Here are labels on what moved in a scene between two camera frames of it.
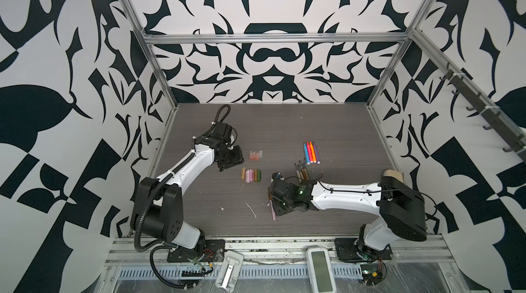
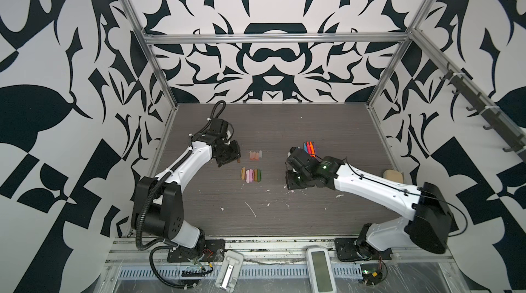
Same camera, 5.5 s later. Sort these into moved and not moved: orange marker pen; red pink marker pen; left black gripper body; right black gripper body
Moved: right black gripper body
Not moved: left black gripper body; orange marker pen; red pink marker pen
